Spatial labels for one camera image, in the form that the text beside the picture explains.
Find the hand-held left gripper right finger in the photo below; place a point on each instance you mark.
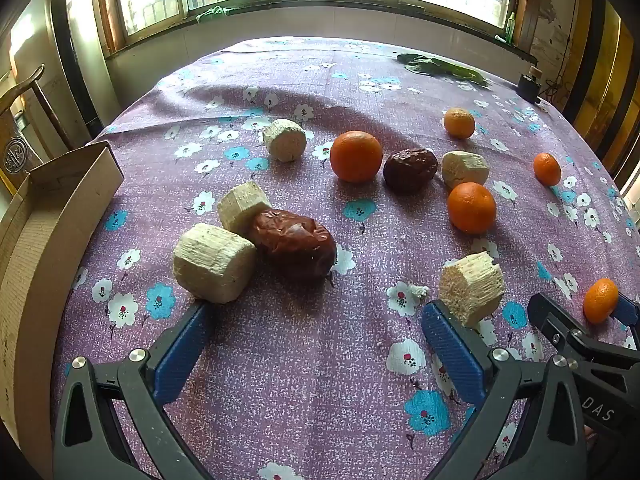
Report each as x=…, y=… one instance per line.
x=450, y=355

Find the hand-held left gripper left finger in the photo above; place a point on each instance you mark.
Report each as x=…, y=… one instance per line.
x=182, y=355

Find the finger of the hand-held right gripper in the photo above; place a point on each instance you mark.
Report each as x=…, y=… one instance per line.
x=555, y=325
x=630, y=310

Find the small orange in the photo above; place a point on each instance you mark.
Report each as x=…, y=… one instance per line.
x=600, y=301
x=459, y=122
x=547, y=168

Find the large peeled sugarcane chunk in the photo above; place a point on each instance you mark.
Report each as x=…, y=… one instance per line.
x=214, y=270

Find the large orange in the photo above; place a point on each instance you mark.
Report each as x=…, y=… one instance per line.
x=356, y=156
x=471, y=207

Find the large red date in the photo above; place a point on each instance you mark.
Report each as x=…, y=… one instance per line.
x=295, y=244

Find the brown cardboard box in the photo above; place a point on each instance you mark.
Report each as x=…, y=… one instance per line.
x=45, y=240

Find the small white sugarcane scrap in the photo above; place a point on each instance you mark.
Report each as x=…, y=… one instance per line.
x=419, y=290

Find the purple floral tablecloth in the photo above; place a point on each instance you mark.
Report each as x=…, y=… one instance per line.
x=310, y=360

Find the small dark jar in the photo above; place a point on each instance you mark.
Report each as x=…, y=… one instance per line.
x=529, y=85

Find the wooden chair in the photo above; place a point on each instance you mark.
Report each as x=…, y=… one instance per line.
x=25, y=125

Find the green leafy vegetable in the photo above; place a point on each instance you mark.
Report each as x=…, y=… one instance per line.
x=445, y=67

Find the green bottle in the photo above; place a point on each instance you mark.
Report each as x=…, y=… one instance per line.
x=510, y=27

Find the silver refrigerator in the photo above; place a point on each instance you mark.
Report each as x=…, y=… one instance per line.
x=67, y=60

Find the green cloth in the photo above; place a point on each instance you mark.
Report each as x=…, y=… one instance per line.
x=215, y=12

